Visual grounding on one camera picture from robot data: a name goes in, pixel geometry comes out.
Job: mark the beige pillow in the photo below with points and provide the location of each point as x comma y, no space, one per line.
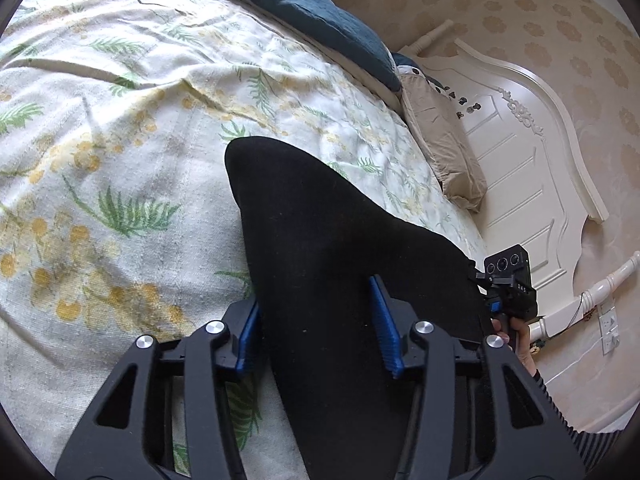
445,140

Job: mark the person's right hand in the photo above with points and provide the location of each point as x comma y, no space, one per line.
522,347

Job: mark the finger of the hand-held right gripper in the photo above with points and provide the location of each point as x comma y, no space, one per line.
479,276

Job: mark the person's right forearm striped sleeve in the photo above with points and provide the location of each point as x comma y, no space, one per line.
597,442

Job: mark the dark blue duvet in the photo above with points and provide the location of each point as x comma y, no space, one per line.
310,5

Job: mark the white wall socket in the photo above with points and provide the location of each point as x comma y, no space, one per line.
610,330

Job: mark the black pants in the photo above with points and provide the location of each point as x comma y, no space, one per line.
340,240

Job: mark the white carved bed headboard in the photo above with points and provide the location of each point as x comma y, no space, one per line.
525,170

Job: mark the floral bed sheet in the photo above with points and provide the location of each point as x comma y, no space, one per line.
125,160

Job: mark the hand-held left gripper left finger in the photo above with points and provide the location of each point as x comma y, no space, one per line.
250,337

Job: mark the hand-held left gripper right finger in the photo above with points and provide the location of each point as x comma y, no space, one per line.
385,327

